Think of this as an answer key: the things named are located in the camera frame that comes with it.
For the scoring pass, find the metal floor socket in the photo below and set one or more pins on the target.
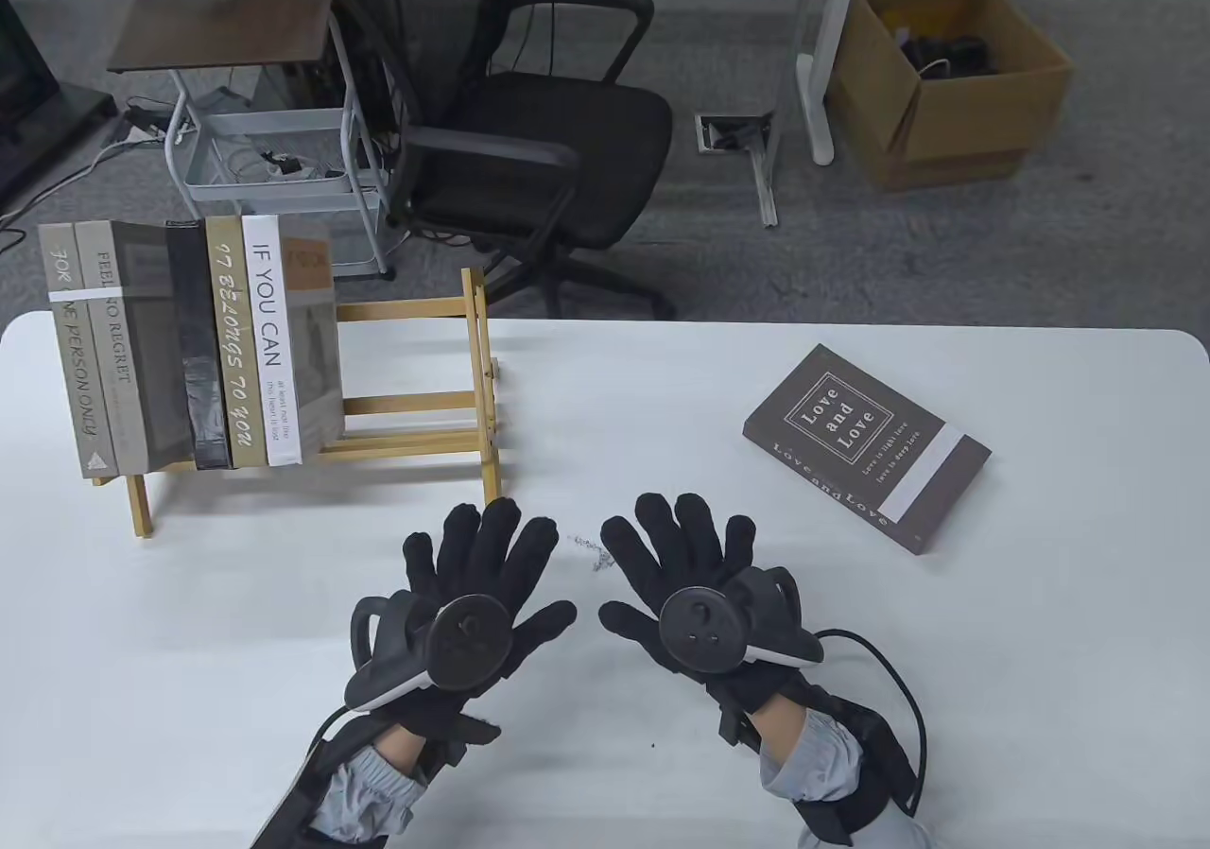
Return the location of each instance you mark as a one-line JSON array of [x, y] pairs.
[[728, 133]]

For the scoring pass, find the cardboard box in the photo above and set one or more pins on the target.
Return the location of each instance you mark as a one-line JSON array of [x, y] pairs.
[[983, 112]]

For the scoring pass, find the black right wrist module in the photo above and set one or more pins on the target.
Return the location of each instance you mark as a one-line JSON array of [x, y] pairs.
[[879, 745]]

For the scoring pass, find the wooden book rack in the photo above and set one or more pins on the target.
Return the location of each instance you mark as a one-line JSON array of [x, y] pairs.
[[406, 405]]

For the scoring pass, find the person's right forearm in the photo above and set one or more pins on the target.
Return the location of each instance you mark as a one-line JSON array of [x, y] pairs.
[[813, 754]]

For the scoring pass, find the grey book with white band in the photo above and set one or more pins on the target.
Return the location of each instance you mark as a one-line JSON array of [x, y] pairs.
[[76, 386]]

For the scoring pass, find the person's right hand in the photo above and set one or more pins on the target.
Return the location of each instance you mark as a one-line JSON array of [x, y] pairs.
[[681, 546]]

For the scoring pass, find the person's left hand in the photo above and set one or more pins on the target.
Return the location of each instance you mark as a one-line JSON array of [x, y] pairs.
[[482, 556]]

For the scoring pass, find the brown top side table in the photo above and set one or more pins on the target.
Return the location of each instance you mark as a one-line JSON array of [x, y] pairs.
[[217, 26]]

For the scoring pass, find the thick brown book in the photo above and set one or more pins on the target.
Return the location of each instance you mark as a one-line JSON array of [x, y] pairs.
[[851, 433]]

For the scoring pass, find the black cabinet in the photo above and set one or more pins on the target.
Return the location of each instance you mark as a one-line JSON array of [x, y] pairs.
[[28, 112]]

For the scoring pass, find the black right hand controller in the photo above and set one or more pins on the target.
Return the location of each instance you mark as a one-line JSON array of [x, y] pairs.
[[700, 627]]

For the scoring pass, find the black devices in box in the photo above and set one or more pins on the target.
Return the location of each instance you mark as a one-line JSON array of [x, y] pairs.
[[955, 55]]

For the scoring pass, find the plain grey book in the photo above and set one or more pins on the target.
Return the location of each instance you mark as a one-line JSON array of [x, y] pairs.
[[109, 357]]

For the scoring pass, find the black wrist module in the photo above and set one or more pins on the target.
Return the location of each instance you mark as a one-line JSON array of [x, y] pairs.
[[879, 745], [293, 792]]

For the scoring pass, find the black left hand controller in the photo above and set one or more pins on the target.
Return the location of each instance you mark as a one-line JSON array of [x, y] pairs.
[[463, 641]]

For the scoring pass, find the black book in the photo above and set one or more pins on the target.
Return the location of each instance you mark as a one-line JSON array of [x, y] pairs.
[[203, 367]]

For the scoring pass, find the black left wrist module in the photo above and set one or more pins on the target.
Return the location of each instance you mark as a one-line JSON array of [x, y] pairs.
[[293, 792]]

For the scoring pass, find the floor power strip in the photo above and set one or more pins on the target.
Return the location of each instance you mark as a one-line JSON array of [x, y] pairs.
[[161, 133]]

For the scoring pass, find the black office chair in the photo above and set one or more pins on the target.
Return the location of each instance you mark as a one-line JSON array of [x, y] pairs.
[[539, 149]]

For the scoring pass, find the person's left forearm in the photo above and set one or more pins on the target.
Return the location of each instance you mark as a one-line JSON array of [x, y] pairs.
[[359, 792]]

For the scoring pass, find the tan book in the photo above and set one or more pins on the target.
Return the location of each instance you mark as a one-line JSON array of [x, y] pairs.
[[236, 348]]

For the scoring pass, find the white desk leg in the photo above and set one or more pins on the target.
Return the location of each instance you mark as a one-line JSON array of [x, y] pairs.
[[818, 83]]

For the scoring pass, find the grey desk leg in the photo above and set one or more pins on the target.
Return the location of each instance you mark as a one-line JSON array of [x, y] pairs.
[[766, 178]]

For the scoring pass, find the black hand controller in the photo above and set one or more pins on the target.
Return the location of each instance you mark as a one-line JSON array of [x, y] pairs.
[[700, 627], [463, 641]]

